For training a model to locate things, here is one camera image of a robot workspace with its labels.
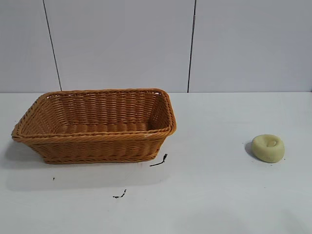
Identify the pale yellow round pastry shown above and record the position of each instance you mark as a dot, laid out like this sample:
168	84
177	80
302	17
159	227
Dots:
264	151

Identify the brown woven wicker basket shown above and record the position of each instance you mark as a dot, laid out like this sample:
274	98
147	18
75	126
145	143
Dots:
97	143

